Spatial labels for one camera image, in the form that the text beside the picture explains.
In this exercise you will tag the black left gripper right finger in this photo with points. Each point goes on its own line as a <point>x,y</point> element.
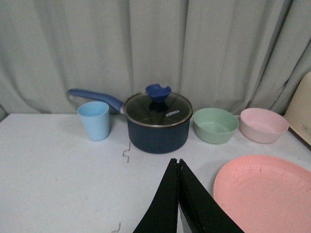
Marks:
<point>201,211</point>

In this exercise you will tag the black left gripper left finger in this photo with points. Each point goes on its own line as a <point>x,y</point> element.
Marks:
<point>161,216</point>

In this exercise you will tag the pink plate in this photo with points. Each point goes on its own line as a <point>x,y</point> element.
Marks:
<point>265,194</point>

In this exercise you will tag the dark blue saucepan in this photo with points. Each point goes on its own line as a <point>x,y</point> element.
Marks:
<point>147,139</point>

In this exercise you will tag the green bowl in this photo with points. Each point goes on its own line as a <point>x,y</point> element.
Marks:
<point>214,125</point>

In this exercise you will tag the pink bowl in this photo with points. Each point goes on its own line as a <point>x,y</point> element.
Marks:
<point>262,125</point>

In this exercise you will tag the glass pot lid blue knob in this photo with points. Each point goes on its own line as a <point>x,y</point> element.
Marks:
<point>158,107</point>

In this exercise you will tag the light blue cup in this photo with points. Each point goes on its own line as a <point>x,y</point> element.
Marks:
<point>94,116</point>

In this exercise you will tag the cream toaster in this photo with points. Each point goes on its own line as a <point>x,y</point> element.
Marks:
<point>298,113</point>

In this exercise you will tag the grey curtain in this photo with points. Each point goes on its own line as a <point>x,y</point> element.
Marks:
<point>230,54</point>

